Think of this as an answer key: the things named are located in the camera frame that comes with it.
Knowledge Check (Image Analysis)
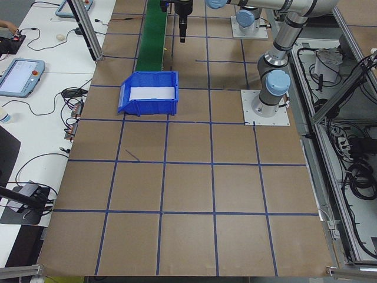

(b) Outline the bare person hand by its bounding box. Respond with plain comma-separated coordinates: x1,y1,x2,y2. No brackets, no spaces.
0,19,18,32

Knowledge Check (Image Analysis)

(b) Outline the green conveyor belt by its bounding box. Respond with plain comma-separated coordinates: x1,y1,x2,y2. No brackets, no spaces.
135,0,170,73

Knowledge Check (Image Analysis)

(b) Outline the blue plastic storage bin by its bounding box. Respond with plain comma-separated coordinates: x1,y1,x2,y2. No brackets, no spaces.
117,71,180,117

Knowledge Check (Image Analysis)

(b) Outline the light blue teach pendant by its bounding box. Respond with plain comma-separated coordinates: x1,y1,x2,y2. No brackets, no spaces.
0,58,46,98
55,0,95,19

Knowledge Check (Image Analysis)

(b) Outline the white crumpled bag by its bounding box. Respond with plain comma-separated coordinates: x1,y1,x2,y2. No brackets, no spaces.
314,48,345,84

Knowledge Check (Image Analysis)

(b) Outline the grey metal box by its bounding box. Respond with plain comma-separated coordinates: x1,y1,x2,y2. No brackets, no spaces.
336,34,356,55

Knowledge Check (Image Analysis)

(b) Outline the red black electronics board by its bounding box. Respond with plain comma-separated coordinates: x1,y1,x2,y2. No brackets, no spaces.
8,33,27,45

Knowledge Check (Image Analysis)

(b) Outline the white paper cup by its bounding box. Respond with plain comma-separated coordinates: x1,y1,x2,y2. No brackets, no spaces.
0,107,15,124

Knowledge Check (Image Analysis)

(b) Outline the black flat panel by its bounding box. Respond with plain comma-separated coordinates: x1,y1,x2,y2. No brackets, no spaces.
0,125,22,189

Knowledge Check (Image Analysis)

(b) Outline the aluminium table edge profile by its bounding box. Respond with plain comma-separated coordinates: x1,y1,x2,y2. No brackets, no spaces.
0,264,44,277
325,265,377,279

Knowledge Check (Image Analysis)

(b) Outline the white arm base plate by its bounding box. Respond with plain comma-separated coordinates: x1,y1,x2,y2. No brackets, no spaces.
240,89,291,127
230,16,269,41

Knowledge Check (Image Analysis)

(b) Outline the aluminium profile post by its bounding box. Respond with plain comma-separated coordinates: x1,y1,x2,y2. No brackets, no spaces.
67,0,104,62

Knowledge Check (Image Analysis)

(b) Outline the small wired circuit board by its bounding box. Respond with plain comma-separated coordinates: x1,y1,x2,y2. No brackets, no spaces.
64,121,79,143
70,100,85,119

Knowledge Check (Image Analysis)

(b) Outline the black adapter cable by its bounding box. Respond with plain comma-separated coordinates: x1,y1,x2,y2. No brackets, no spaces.
26,27,77,50

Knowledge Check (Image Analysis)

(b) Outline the metal bar V-shaped frame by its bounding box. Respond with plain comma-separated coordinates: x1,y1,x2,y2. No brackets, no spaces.
290,0,377,271

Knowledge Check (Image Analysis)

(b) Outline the black looped usb cable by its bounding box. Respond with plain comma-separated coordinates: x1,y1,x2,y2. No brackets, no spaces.
14,146,71,189

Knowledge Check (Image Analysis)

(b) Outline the black coiled cable bundle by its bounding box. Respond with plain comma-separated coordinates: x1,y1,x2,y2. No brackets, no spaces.
346,163,376,200

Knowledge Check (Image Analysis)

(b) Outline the black stand base plate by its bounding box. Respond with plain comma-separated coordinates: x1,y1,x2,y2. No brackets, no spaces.
0,181,51,226

